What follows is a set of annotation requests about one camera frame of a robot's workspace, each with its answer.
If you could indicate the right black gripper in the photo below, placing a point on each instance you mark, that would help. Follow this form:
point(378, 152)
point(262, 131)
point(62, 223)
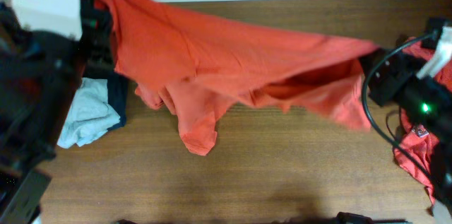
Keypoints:
point(397, 68)

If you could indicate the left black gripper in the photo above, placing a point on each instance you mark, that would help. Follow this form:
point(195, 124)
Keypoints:
point(98, 34)

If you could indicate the orange FRAM t-shirt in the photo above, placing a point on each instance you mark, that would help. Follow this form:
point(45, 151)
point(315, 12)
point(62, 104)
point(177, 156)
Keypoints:
point(198, 66)

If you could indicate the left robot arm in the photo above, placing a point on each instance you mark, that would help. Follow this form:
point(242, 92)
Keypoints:
point(46, 48)

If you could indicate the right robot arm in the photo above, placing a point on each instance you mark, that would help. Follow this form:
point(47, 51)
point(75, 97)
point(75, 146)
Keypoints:
point(426, 102)

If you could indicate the navy blue folded garment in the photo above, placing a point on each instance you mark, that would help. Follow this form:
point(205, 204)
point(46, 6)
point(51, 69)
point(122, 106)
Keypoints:
point(117, 91)

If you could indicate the heathered red printed t-shirt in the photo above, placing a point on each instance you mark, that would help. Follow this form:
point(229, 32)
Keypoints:
point(416, 140)

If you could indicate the light grey crumpled garment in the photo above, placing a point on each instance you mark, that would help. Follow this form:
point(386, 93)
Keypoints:
point(90, 115)

